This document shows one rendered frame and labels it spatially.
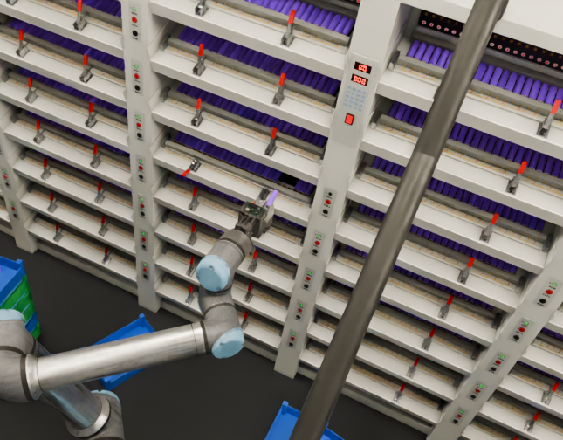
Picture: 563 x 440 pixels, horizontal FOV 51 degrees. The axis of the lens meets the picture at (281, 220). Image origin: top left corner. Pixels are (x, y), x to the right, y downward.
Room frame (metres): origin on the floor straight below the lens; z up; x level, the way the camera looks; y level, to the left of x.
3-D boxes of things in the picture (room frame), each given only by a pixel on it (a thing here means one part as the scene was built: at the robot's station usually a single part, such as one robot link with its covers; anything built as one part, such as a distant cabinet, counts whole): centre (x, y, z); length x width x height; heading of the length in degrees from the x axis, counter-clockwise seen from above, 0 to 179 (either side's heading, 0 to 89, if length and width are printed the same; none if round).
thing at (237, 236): (1.13, 0.12, 1.06); 0.10 x 0.05 x 0.09; 73
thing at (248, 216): (1.21, 0.09, 1.07); 0.12 x 0.08 x 0.09; 163
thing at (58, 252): (1.62, 0.16, 0.03); 2.19 x 0.16 x 0.05; 73
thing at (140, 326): (1.35, 0.55, 0.04); 0.30 x 0.20 x 0.08; 140
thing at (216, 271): (1.05, 0.14, 1.06); 0.12 x 0.09 x 0.10; 163
